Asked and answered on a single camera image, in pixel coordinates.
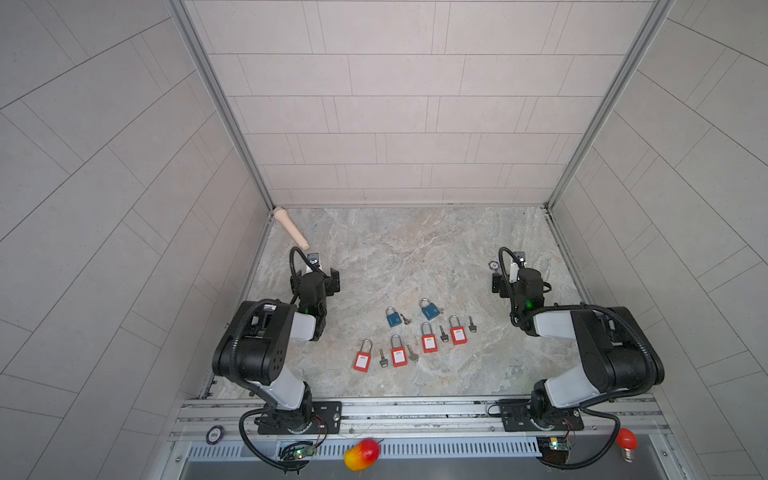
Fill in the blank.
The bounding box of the blue padlock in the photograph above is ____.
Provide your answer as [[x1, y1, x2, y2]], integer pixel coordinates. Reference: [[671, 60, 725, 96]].
[[419, 298, 442, 321], [385, 306, 403, 328]]

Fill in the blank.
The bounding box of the red padlock with label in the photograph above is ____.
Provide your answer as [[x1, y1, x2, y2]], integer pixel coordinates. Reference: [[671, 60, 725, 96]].
[[421, 321, 439, 354]]

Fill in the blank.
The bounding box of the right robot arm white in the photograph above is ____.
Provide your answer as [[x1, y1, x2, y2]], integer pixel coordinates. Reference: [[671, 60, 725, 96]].
[[486, 247, 665, 471]]

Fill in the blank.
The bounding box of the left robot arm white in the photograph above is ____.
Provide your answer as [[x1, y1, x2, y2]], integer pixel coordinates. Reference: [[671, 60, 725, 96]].
[[212, 247, 341, 473]]

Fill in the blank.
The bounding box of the beige cylinder peg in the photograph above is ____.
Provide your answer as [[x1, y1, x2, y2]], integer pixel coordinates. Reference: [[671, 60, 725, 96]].
[[273, 207, 310, 251]]

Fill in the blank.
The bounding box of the red yellow mango toy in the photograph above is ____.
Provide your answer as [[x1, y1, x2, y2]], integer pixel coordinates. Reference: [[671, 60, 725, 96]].
[[343, 439, 381, 472]]

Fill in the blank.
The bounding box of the round black white badge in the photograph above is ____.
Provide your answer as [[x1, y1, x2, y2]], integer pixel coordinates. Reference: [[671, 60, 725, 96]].
[[205, 425, 225, 446]]

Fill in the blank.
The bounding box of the red light bulb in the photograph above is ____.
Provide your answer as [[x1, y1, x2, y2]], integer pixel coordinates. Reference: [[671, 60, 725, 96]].
[[616, 428, 639, 463]]

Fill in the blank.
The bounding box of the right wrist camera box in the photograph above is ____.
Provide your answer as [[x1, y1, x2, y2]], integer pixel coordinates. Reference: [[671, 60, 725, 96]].
[[507, 251, 526, 283]]

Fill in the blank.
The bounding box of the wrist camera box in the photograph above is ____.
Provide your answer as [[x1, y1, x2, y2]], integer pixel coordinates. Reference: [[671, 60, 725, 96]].
[[304, 252, 322, 274], [507, 251, 526, 283]]

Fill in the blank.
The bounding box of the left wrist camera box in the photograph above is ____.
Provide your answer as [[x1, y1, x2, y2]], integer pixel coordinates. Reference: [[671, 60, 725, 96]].
[[304, 252, 322, 274]]

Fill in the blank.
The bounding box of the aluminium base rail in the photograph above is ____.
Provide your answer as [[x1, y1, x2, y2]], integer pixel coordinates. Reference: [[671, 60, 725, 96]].
[[147, 394, 694, 479]]

